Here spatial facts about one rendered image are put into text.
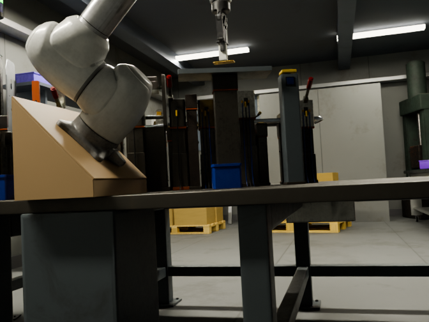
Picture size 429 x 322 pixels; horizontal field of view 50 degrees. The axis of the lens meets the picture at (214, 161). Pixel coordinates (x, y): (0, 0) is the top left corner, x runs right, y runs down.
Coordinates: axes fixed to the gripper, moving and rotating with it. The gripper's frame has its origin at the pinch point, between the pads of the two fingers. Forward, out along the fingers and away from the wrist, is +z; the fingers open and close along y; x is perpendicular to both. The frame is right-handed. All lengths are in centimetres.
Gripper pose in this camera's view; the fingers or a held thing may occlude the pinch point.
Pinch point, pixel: (223, 52)
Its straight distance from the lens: 190.3
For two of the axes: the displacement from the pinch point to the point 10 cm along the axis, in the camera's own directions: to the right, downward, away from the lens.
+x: -9.7, 0.6, 2.2
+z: 0.5, 10.0, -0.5
